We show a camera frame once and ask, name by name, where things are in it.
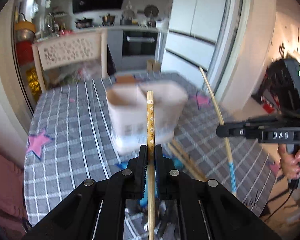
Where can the cardboard box on floor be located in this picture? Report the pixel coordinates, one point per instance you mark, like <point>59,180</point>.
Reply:
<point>153,66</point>

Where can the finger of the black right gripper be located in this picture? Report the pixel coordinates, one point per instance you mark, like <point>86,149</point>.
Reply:
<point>231,130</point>

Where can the pink cushion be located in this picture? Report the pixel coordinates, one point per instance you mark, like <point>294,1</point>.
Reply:
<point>12,207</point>

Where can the black wok on stove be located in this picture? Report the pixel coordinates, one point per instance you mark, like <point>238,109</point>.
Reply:
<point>84,23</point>

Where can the grey checked tablecloth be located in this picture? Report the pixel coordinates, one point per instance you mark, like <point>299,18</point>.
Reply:
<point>75,182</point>

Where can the beige plastic chair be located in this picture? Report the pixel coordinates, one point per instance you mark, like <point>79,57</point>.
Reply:
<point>76,47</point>

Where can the right hand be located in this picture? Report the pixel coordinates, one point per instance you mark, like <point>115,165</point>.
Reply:
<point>289,163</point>

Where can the plain bamboo chopstick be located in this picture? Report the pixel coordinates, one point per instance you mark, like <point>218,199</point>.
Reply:
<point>190,157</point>
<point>185,159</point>

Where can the beige plastic utensil holder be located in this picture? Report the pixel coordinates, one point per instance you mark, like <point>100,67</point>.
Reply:
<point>127,107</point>

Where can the steel cooking pot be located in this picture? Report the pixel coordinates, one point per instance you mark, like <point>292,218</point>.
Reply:
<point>108,20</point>

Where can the black built-in oven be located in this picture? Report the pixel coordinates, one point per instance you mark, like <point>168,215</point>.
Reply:
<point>139,43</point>

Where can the white refrigerator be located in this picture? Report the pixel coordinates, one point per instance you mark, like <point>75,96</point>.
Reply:
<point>192,36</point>

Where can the metal bowl yellow lid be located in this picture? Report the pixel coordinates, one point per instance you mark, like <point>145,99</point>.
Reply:
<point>24,31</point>

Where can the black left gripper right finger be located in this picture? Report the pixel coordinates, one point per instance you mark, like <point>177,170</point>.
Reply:
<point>164,180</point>

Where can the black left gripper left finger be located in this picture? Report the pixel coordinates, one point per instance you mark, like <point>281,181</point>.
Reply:
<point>137,180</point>

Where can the patterned orange wooden chopstick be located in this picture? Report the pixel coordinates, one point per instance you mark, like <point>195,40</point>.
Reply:
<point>150,166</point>

